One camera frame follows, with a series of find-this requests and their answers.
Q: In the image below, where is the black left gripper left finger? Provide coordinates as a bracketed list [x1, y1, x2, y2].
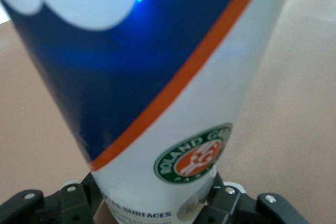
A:
[0, 172, 105, 224]

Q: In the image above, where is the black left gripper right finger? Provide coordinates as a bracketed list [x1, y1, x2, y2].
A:
[196, 172, 307, 224]

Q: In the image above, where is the blue white tennis ball can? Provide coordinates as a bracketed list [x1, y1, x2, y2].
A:
[0, 0, 294, 224]

